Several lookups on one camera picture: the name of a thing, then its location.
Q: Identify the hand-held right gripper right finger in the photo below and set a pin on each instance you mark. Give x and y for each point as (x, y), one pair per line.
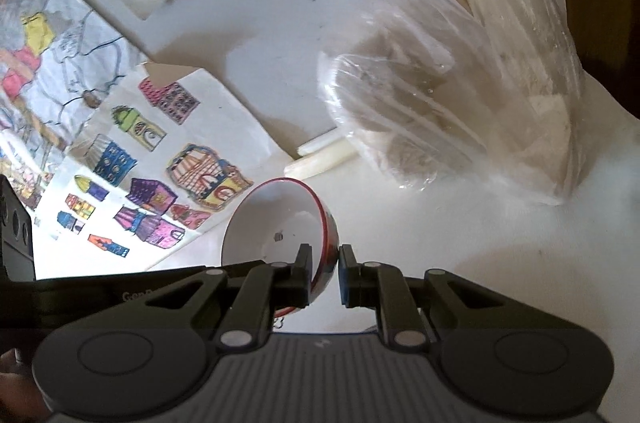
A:
(345, 285)

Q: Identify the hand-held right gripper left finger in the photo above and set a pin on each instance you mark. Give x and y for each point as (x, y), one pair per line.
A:
(300, 278)

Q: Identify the white bowl with red rim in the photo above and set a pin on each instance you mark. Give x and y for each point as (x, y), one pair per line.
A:
(270, 218)

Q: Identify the thick white roll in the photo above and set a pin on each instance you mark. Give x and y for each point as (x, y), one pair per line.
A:
(320, 163)

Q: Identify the thin white roll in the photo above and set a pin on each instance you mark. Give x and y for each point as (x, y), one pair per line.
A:
(320, 144)

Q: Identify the paper sheet with house drawings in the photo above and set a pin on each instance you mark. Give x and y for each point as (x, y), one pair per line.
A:
(150, 143)

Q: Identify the colourful drawing sheet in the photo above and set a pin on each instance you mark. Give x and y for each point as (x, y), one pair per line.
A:
(50, 68)

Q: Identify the clear plastic bag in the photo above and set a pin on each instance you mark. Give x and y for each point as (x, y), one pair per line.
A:
(450, 78)

